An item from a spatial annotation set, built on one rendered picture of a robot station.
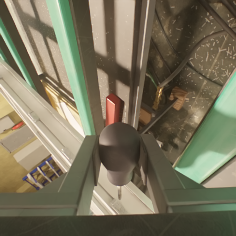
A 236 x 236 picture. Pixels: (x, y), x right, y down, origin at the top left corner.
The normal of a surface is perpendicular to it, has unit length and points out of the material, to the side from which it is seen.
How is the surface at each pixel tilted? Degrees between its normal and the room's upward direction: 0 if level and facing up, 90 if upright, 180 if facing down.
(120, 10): 0
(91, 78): 90
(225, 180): 0
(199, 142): 0
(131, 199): 90
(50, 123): 90
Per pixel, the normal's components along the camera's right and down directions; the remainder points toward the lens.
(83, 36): 0.72, 0.54
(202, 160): -0.70, 0.57
